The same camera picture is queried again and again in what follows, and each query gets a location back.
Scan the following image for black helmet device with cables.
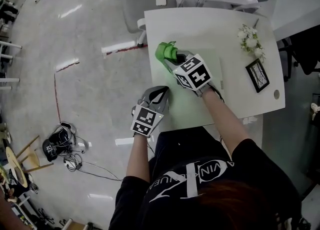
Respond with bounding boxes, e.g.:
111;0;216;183
41;121;92;162

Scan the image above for person's black printed t-shirt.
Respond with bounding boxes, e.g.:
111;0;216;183
108;137;302;230

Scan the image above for pale green desk mat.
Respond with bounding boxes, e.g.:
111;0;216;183
151;47;225;127

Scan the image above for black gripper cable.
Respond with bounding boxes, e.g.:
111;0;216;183
146;136;156;154

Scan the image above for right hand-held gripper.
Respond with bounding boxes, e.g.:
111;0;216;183
161;50;221;98

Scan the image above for white frame stand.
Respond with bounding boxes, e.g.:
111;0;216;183
0;41;22;89

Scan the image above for white side table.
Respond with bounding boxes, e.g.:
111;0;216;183
271;0;320;42

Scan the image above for grey office chair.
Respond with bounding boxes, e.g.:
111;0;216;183
121;0;178;48

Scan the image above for white plush toy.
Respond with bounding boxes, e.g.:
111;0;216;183
310;102;320;121

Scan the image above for power strip with cables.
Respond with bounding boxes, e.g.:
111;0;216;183
63;153;83;172

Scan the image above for person's black trousers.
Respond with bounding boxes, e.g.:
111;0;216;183
148;126;233;182

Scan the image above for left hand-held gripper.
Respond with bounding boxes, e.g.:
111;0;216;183
130;86;170;139

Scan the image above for round wooden stool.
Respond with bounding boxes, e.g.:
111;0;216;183
5;135;55;188

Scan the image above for person's left forearm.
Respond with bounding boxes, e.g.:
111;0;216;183
125;133;151;183

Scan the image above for white flower bouquet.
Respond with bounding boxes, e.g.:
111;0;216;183
236;18;266;63

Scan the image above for green cloth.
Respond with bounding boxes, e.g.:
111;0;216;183
154;41;181;66

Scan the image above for person's right forearm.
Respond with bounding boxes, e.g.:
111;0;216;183
201;89;251;156

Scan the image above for black picture frame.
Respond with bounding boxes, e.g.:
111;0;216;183
245;58;271;94

